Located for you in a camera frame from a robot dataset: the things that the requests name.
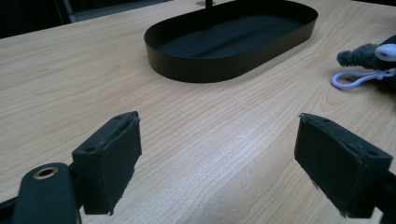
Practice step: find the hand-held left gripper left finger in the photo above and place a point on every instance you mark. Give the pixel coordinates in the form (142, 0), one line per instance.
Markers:
(107, 169)

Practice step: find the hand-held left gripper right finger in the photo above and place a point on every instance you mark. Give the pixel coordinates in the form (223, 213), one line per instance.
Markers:
(337, 168)

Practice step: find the black oval metal tray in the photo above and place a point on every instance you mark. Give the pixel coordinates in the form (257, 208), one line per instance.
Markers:
(230, 46)

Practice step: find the black metal stand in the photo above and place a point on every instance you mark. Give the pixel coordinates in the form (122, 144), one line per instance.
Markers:
(206, 2)

